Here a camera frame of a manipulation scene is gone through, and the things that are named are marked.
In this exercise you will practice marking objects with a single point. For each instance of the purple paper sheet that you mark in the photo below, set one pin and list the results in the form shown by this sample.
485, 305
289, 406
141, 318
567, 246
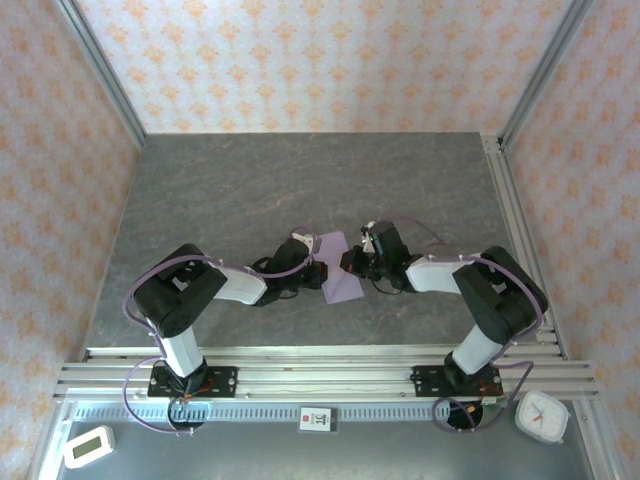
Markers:
345, 290

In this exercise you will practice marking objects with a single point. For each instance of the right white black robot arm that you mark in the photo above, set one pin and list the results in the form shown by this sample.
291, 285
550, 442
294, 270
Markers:
430, 272

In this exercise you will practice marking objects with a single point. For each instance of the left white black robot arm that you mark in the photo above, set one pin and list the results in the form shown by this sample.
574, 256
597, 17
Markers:
185, 350

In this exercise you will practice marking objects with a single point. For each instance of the small white calendar card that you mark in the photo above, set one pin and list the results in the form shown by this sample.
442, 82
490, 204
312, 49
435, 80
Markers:
318, 420

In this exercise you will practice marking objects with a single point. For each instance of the grey metal shelf plate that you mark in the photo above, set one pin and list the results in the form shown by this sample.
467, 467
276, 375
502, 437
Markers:
250, 455

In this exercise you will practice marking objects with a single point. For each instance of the white analogue clock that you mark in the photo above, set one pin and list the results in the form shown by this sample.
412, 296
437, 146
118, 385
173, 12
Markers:
542, 417

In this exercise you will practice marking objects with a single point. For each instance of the white digital timer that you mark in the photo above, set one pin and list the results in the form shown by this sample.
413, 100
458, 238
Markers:
89, 447

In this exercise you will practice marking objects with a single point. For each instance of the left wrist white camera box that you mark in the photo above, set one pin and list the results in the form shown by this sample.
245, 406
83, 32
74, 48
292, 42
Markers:
311, 243

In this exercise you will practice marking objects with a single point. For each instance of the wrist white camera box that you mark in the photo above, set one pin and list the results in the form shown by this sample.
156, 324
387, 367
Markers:
369, 228
311, 243

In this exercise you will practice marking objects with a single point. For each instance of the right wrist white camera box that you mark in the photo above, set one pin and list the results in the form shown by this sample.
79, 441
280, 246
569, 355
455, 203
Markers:
369, 228

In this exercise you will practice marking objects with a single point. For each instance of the long aluminium rail frame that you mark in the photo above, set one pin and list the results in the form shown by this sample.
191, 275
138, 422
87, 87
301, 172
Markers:
325, 375

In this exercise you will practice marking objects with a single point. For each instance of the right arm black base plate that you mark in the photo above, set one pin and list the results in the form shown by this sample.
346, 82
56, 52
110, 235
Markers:
430, 381

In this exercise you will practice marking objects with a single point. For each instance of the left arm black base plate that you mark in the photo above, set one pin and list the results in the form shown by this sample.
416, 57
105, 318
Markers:
220, 382

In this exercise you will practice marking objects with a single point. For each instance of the aluminium side rail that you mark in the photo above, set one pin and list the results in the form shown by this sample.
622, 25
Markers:
505, 200

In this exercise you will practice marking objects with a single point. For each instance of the aluminium frame post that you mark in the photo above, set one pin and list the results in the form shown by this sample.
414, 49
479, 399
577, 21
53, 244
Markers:
100, 70
545, 70

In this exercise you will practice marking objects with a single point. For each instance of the aluminium frame bar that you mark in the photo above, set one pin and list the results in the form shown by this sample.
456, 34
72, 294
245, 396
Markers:
597, 440
47, 445

